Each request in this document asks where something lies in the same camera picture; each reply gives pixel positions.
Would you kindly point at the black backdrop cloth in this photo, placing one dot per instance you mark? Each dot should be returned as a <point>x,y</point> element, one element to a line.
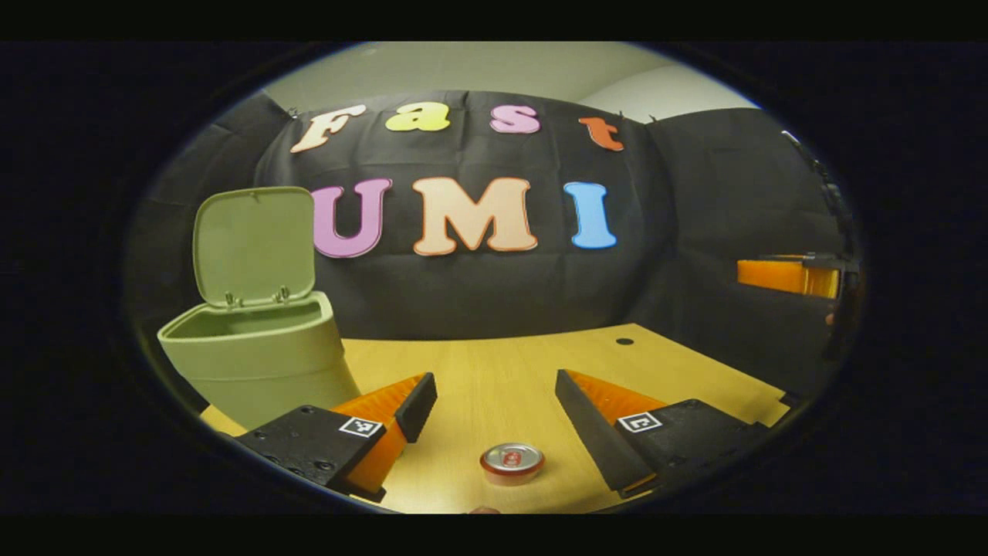
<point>494,286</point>

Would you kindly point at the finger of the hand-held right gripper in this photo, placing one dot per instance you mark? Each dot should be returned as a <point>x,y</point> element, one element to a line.
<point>772,276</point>

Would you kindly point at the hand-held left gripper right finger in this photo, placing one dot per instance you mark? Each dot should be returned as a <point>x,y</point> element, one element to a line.
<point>590,432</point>

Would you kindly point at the red pop can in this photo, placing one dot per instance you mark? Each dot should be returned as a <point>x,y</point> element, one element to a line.
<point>512,462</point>

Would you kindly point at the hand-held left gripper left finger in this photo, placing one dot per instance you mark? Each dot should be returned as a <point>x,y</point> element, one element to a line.
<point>418,405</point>

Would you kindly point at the wooden desktop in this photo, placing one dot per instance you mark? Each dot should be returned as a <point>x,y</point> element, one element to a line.
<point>494,386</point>

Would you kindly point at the pale green desktop garbage bin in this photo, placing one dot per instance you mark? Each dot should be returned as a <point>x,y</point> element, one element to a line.
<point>262,363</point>

